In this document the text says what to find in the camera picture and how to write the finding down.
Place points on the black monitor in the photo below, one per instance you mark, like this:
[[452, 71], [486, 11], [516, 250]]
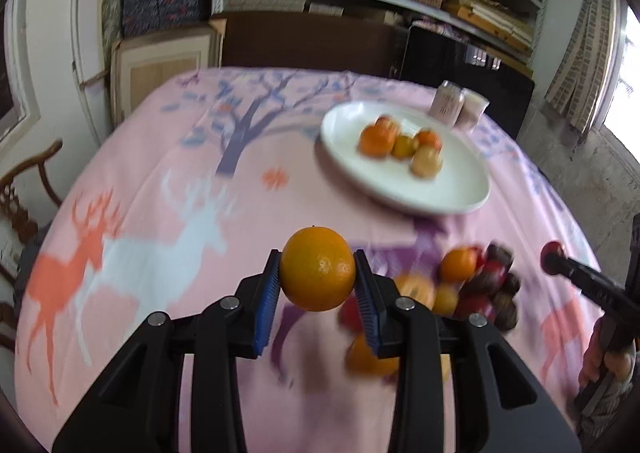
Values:
[[431, 58]]

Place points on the framed picture in box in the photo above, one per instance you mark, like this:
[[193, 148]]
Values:
[[141, 64]]

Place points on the orange in pile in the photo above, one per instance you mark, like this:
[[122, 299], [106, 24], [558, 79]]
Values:
[[459, 265]]

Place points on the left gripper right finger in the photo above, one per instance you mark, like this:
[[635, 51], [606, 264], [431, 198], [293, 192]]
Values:
[[399, 327]]

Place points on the dark wooden board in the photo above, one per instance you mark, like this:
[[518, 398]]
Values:
[[308, 41]]

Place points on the white paper cup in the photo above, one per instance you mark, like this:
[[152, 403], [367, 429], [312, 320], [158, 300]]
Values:
[[473, 107]]

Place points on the small yellow fruit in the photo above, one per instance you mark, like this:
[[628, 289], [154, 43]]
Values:
[[404, 148]]

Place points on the operator right hand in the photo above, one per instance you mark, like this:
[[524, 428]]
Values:
[[619, 363]]

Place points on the small orange tangerine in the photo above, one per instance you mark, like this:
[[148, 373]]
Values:
[[428, 138]]

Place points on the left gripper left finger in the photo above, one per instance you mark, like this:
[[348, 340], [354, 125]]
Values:
[[235, 326]]

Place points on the pale yellow fruit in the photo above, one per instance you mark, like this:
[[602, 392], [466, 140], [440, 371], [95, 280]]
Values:
[[426, 163]]

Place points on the large orange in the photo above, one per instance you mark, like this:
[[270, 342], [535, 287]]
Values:
[[317, 270]]

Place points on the orange mandarin on plate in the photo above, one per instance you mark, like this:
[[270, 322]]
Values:
[[377, 141]]

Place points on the blue patterned boxes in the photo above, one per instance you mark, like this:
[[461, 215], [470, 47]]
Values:
[[140, 17]]

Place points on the white oval plate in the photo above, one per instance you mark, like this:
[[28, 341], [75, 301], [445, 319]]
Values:
[[461, 187]]

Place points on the pink drink can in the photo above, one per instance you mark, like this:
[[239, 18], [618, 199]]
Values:
[[447, 103]]

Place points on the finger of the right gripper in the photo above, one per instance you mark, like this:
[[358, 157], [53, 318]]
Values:
[[593, 284]]

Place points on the pink deer tablecloth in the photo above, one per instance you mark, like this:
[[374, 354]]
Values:
[[216, 169]]

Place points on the wooden chair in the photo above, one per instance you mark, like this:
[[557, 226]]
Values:
[[23, 225]]

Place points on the beige patterned curtain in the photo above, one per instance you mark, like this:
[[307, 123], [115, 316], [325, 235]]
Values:
[[579, 82]]

